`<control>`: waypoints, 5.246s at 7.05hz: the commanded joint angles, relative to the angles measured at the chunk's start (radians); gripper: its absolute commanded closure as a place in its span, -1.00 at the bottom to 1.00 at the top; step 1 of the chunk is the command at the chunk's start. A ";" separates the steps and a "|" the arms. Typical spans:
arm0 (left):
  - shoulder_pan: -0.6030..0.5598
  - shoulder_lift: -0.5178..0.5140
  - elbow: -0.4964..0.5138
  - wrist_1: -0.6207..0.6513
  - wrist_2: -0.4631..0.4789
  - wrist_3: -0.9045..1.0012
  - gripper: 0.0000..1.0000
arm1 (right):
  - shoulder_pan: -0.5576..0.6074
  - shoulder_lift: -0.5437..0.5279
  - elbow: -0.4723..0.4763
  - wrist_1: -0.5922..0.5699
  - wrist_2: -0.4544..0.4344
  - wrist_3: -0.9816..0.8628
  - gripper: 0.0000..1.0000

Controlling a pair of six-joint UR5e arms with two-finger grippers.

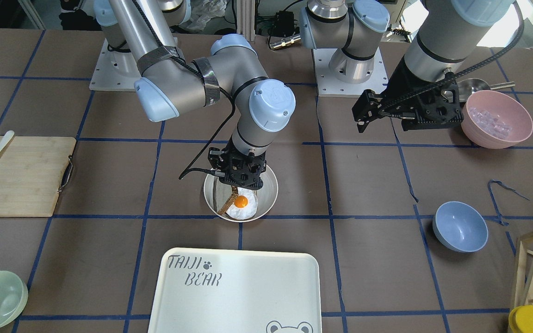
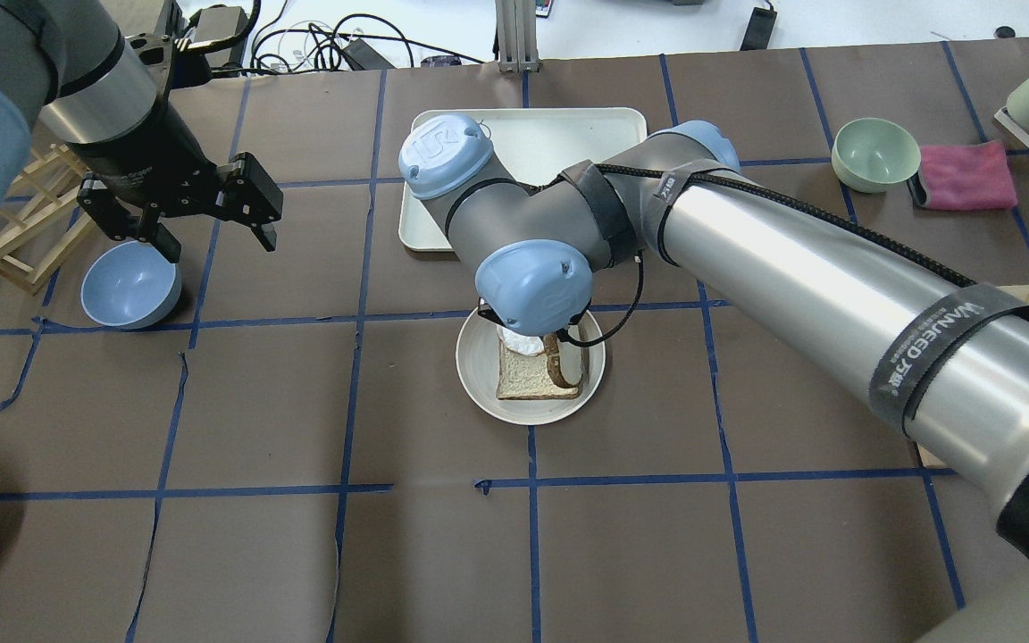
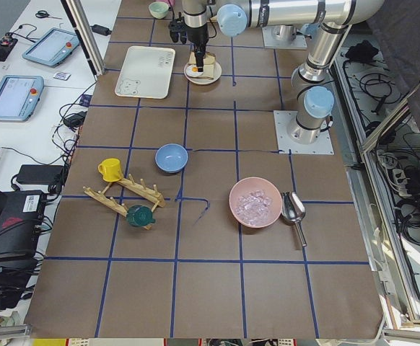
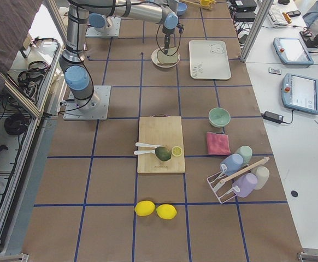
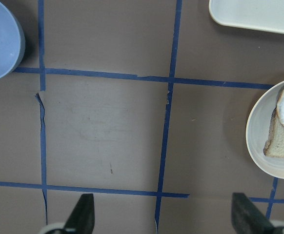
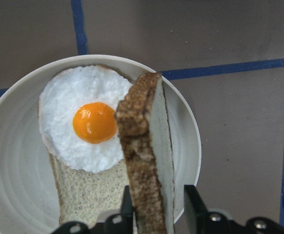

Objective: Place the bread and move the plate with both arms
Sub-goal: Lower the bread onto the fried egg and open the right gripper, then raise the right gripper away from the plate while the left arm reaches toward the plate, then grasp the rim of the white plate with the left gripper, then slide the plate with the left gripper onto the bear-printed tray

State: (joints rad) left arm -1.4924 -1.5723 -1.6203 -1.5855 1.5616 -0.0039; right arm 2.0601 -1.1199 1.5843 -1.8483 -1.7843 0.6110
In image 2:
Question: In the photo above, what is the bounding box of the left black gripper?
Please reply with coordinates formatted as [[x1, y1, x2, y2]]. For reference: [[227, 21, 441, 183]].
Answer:
[[68, 96, 283, 264]]

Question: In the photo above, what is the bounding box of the blue bowl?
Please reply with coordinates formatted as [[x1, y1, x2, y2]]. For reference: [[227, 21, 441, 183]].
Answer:
[[80, 241, 182, 330]]

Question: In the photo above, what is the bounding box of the cream bear tray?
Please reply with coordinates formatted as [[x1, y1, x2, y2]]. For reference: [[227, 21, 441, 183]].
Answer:
[[397, 107, 648, 253]]

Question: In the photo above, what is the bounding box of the wooden dish rack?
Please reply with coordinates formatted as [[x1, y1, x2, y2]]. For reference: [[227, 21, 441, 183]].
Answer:
[[0, 143, 96, 296]]

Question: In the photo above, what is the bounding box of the black power adapter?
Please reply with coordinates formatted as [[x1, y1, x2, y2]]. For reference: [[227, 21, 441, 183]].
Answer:
[[739, 3, 777, 52]]

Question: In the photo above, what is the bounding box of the white round plate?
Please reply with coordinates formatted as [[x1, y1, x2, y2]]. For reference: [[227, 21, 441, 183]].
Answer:
[[455, 310, 607, 426]]

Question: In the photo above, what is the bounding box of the bread slice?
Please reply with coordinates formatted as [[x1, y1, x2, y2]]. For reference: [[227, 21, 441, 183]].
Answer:
[[497, 342, 587, 400], [540, 334, 587, 390]]

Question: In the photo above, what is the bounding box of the aluminium frame post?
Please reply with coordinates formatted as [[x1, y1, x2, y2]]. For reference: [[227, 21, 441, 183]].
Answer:
[[494, 0, 540, 73]]

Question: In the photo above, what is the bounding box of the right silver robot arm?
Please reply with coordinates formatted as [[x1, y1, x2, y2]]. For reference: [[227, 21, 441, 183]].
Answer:
[[397, 113, 1029, 642]]

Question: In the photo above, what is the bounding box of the pink cloth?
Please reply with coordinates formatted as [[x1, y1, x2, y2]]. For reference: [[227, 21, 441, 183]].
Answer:
[[907, 141, 1018, 212]]

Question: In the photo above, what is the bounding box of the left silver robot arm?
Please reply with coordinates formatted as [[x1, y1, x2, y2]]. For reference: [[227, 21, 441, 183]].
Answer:
[[0, 1, 283, 262]]

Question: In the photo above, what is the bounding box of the fried egg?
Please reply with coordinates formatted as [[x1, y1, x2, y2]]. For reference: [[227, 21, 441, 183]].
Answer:
[[497, 325, 546, 357]]

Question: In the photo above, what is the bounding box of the light green bowl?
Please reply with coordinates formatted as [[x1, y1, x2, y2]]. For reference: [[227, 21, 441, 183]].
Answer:
[[832, 118, 922, 194]]

